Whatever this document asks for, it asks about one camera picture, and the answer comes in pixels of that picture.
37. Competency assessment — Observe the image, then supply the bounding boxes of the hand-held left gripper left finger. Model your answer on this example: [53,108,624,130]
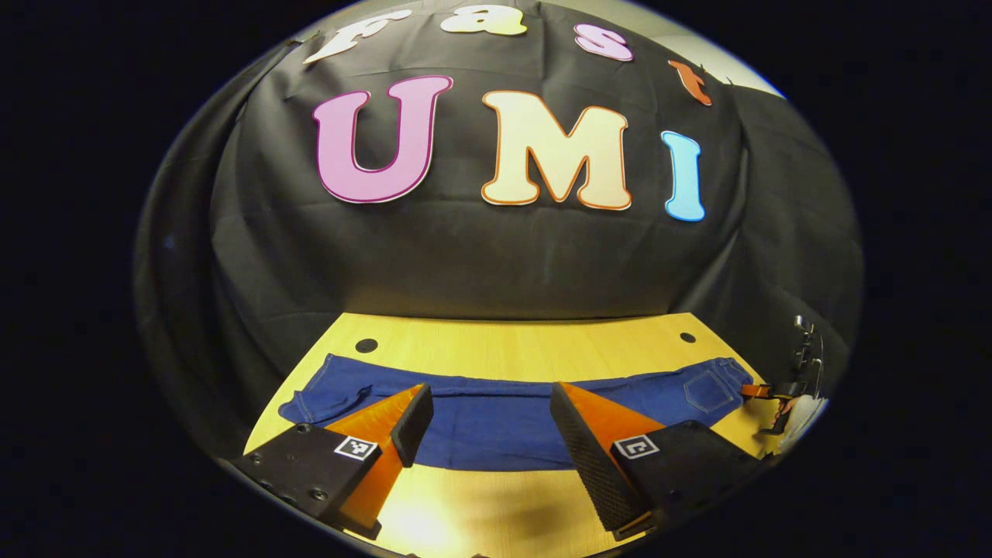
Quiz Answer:
[232,382,435,541]

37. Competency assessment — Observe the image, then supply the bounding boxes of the black backdrop cloth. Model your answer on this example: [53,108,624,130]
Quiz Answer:
[133,0,865,458]

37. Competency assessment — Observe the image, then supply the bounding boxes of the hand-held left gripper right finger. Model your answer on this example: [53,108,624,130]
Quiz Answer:
[549,381,764,542]

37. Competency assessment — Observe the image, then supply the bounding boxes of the blue denim jeans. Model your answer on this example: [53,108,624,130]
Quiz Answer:
[279,353,768,472]

